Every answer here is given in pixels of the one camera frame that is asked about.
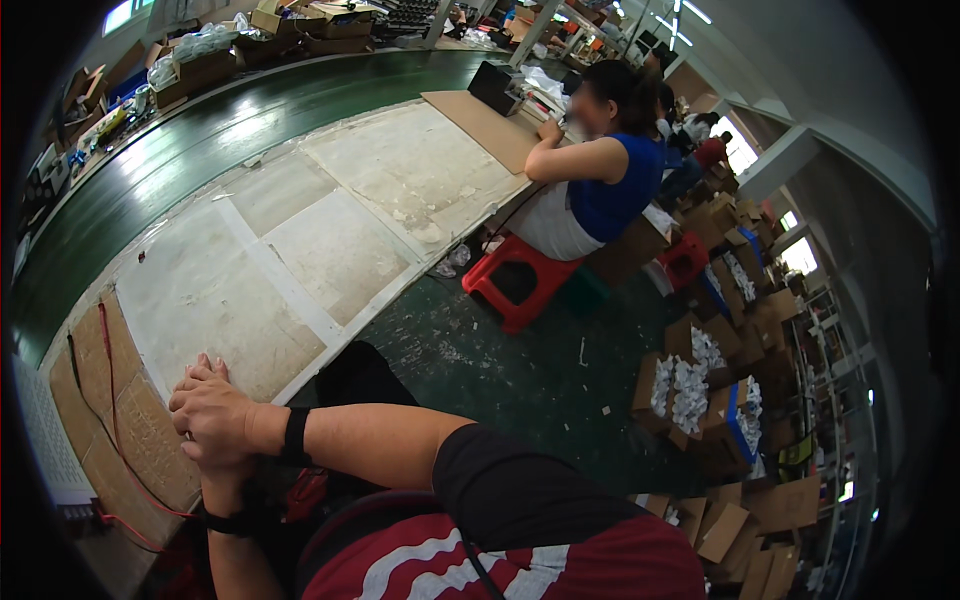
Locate person's left hand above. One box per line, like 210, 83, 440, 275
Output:
180, 354, 262, 517

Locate person's right hand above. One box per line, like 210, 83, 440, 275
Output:
168, 375, 291, 471

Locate brown cardboard table mat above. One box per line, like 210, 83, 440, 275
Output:
48, 291, 202, 550

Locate black wrist band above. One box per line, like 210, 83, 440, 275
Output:
280, 407, 315, 468
198, 504, 261, 538

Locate white perforated tray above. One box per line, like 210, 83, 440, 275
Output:
13, 352, 97, 507

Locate red plastic stool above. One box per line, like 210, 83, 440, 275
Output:
283, 468, 331, 524
658, 231, 711, 292
461, 234, 586, 336

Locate person's legs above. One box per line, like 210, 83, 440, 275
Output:
313, 341, 423, 412

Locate green conveyor belt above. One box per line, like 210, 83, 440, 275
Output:
9, 48, 571, 369

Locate clear plastic bag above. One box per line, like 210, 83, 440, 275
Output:
427, 241, 474, 280

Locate row of cartons beside conveyor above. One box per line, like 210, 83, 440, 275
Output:
22, 0, 466, 219

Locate person's body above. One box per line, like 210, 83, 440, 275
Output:
296, 423, 708, 600

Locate brown cardboard sheet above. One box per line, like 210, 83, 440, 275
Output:
420, 90, 545, 176

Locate black box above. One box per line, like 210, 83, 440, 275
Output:
466, 60, 526, 117

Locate heap of cartons with white parts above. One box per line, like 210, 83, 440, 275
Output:
585, 161, 807, 481

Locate heap of flat brown cartons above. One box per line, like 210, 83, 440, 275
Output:
633, 472, 822, 600

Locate metal storage rack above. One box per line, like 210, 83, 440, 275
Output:
780, 270, 882, 600

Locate red cable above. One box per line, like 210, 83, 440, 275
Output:
96, 301, 200, 555

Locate black cable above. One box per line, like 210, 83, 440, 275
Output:
66, 333, 198, 519

